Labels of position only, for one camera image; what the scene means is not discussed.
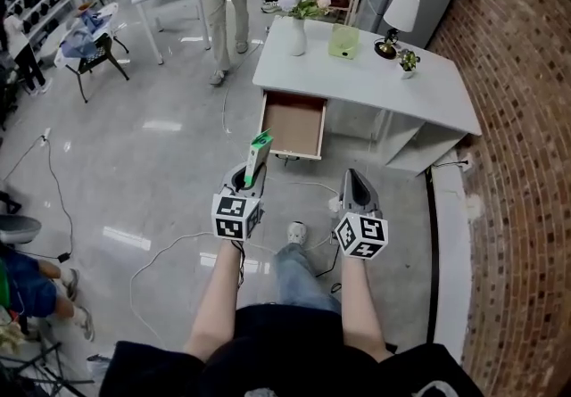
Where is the white desk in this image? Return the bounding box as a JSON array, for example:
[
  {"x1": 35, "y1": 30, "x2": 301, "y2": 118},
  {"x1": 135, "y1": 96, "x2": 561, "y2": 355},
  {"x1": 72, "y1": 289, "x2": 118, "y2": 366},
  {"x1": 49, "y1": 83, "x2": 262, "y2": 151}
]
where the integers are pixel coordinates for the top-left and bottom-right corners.
[{"x1": 252, "y1": 14, "x2": 484, "y2": 178}]

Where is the black tripod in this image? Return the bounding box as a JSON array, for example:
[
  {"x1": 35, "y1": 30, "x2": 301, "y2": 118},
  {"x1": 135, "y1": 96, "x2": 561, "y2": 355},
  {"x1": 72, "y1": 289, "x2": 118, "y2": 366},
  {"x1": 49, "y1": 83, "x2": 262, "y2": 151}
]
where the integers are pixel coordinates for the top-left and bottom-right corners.
[{"x1": 0, "y1": 340, "x2": 97, "y2": 397}]

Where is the person's leg in jeans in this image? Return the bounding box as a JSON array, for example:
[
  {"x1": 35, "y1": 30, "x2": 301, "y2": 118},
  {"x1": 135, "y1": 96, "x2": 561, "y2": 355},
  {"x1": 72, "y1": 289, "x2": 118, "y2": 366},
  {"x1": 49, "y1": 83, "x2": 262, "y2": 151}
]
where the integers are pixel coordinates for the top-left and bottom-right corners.
[{"x1": 272, "y1": 242, "x2": 343, "y2": 315}]

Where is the person's white shoe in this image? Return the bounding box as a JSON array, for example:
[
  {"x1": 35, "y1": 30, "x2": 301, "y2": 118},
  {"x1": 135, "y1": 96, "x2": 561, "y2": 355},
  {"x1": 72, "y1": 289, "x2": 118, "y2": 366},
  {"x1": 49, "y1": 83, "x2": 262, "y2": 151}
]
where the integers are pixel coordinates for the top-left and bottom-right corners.
[{"x1": 285, "y1": 220, "x2": 310, "y2": 247}]

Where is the pile of blue cloths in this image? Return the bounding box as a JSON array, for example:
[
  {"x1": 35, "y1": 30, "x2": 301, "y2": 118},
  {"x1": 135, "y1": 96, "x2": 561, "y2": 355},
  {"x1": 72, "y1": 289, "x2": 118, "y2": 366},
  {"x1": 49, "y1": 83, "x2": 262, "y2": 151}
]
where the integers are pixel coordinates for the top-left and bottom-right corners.
[{"x1": 53, "y1": 1, "x2": 120, "y2": 69}]

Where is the person's right forearm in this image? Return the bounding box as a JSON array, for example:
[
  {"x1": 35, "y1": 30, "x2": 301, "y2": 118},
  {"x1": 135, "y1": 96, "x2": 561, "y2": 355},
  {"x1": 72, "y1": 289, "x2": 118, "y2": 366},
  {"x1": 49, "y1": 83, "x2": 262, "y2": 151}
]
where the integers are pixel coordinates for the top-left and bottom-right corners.
[{"x1": 340, "y1": 254, "x2": 394, "y2": 364}]

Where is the white vase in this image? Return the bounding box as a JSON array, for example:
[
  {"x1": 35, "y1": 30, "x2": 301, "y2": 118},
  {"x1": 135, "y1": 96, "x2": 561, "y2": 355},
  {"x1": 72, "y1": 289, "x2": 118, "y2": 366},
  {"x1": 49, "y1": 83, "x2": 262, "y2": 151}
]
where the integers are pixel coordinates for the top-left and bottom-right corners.
[{"x1": 289, "y1": 16, "x2": 309, "y2": 58}]

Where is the person's left forearm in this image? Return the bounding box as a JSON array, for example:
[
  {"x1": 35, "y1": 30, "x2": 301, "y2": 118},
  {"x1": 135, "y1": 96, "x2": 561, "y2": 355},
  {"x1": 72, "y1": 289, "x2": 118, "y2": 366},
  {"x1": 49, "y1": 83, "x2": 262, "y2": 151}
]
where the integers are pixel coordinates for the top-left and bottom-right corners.
[{"x1": 183, "y1": 237, "x2": 245, "y2": 364}]

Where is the black cable strip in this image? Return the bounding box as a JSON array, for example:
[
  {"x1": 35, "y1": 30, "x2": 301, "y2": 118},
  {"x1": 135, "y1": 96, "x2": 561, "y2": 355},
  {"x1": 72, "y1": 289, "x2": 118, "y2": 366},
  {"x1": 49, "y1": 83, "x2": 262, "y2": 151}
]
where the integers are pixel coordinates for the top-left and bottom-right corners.
[{"x1": 424, "y1": 166, "x2": 442, "y2": 345}]

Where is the small potted plant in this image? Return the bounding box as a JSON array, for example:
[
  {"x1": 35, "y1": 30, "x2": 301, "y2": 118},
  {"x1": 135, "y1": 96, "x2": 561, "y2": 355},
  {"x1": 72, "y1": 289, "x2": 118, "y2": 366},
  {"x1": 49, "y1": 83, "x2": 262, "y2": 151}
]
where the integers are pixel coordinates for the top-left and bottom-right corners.
[{"x1": 395, "y1": 48, "x2": 422, "y2": 80}]

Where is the white floor cable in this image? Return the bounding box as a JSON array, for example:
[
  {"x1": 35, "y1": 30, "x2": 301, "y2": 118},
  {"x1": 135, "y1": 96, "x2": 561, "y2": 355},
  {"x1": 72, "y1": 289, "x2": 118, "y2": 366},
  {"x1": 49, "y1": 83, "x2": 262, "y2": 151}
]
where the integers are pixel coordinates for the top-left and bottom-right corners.
[{"x1": 128, "y1": 178, "x2": 343, "y2": 350}]

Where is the small green white item box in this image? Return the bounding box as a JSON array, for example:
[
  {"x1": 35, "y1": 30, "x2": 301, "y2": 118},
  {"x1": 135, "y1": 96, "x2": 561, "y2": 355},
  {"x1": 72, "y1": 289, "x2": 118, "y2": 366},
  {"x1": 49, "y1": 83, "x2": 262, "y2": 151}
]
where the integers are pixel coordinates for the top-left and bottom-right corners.
[{"x1": 245, "y1": 128, "x2": 274, "y2": 187}]

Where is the grey office chair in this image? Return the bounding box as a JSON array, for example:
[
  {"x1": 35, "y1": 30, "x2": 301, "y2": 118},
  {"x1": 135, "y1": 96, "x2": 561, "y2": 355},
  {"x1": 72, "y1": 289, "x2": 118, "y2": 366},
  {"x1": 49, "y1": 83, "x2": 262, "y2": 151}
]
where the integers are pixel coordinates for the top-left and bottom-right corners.
[{"x1": 0, "y1": 189, "x2": 44, "y2": 246}]

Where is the person's black top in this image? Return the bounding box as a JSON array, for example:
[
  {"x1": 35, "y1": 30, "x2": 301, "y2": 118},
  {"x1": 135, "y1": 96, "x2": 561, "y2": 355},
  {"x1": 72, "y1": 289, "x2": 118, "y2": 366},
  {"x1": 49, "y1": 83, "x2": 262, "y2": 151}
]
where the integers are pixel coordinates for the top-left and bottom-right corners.
[{"x1": 99, "y1": 302, "x2": 486, "y2": 397}]

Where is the pastel flower bouquet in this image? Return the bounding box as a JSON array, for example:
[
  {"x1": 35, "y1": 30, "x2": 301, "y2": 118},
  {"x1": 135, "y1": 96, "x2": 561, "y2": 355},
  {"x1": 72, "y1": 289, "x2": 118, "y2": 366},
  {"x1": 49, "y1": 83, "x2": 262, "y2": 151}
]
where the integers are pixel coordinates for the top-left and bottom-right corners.
[{"x1": 277, "y1": 0, "x2": 334, "y2": 22}]

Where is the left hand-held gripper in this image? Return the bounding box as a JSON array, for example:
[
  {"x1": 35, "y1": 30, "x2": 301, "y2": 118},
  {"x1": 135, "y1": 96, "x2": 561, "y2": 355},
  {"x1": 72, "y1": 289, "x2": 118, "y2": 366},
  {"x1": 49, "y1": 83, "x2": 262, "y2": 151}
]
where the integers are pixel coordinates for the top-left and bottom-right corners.
[{"x1": 211, "y1": 161, "x2": 269, "y2": 241}]

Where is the black folding chair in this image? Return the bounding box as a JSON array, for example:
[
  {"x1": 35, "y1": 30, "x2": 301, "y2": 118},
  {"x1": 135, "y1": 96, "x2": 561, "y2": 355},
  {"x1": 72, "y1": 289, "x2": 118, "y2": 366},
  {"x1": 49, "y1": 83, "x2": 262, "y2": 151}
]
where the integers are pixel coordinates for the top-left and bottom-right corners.
[{"x1": 64, "y1": 31, "x2": 131, "y2": 104}]

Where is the wooden drawer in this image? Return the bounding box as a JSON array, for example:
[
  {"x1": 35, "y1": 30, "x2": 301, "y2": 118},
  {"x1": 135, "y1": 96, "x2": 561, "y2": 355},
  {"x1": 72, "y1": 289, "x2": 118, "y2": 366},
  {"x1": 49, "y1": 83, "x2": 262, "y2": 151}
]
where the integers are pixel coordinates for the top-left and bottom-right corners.
[{"x1": 257, "y1": 90, "x2": 328, "y2": 161}]

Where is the white shade table lamp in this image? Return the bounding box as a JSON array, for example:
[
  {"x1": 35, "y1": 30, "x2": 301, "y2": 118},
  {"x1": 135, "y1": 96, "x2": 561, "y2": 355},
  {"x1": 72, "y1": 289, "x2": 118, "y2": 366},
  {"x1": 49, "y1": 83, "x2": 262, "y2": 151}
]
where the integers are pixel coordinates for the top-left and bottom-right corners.
[{"x1": 373, "y1": 0, "x2": 421, "y2": 62}]

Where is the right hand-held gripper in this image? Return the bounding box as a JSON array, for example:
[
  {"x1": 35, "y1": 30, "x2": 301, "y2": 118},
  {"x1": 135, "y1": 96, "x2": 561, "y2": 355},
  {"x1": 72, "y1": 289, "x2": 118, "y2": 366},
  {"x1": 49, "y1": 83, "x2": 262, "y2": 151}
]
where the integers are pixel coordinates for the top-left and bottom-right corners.
[{"x1": 334, "y1": 168, "x2": 390, "y2": 261}]

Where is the thin black floor cable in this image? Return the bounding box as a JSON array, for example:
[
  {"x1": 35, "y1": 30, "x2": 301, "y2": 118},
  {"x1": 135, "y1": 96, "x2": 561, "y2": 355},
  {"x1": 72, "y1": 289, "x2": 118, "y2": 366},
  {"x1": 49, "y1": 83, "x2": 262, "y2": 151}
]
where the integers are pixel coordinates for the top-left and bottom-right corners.
[{"x1": 1, "y1": 135, "x2": 76, "y2": 259}]

